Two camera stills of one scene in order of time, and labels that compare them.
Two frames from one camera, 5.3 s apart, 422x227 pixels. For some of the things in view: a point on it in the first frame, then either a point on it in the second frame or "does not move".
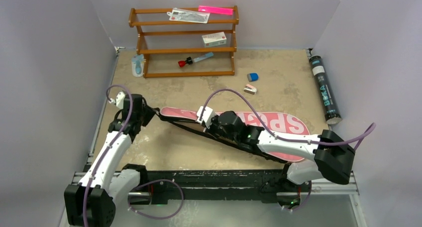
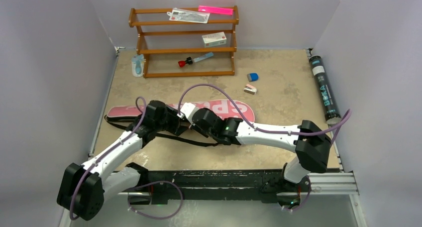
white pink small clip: (250, 89) does not move
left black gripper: (149, 113) → (176, 127)
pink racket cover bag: (276, 122) → (229, 109)
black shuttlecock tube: (332, 117) does not move
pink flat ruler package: (216, 10) does not move
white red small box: (214, 39) does not move
